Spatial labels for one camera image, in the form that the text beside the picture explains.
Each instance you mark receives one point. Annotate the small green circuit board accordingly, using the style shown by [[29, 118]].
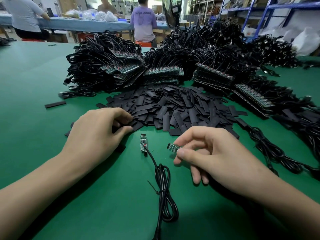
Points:
[[173, 147]]

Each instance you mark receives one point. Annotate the person's left hand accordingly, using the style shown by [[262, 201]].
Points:
[[92, 137]]

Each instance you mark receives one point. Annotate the single black flat sleeve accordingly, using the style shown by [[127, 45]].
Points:
[[55, 104]]

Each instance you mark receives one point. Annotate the white plastic bag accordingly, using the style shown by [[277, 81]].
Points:
[[306, 41]]

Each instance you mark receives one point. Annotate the person's right forearm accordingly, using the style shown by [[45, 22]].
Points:
[[292, 204]]

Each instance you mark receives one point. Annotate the brown cardboard box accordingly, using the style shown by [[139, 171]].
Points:
[[58, 37]]

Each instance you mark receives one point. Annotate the person's right thumb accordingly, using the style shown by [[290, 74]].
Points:
[[186, 156]]

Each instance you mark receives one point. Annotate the person's right hand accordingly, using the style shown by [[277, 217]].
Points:
[[225, 159]]

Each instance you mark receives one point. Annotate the person's left forearm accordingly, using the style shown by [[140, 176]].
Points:
[[32, 197]]

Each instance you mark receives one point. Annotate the red plastic crate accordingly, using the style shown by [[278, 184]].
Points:
[[85, 36]]

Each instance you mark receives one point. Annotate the pile of black sleeves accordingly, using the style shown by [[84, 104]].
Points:
[[175, 109]]

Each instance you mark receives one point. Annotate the group of clear filled bags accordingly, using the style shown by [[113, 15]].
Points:
[[97, 15]]

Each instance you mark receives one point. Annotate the blue metal shelf rack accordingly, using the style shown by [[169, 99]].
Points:
[[262, 8]]

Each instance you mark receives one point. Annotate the blue covered work table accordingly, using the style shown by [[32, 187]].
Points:
[[82, 24]]

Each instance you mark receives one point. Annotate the person's left thumb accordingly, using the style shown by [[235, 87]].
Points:
[[123, 133]]

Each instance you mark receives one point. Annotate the black standing fan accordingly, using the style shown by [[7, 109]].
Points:
[[170, 11]]

